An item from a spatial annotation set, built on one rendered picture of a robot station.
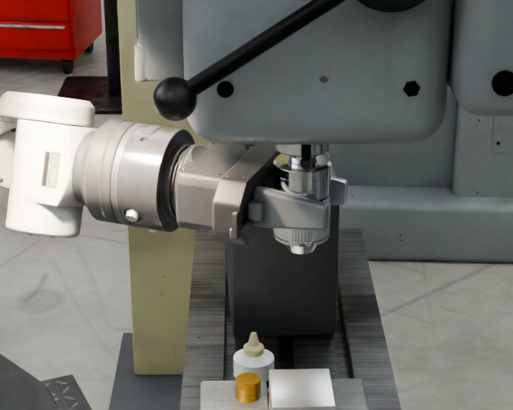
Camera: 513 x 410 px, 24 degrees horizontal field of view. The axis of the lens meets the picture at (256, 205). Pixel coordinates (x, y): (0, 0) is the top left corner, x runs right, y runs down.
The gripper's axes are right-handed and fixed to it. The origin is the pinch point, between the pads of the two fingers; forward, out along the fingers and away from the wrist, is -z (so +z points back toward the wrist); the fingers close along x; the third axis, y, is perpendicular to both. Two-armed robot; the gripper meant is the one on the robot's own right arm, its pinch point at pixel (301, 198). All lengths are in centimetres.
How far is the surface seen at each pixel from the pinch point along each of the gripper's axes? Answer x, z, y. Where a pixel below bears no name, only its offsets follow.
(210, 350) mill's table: 23.1, 17.4, 30.4
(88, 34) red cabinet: 411, 236, 112
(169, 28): -5.4, 9.1, -14.7
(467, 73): -7.0, -13.7, -14.2
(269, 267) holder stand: 28.1, 12.2, 21.3
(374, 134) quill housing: -7.4, -7.5, -9.1
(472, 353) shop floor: 195, 11, 124
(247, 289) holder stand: 27.1, 14.5, 24.0
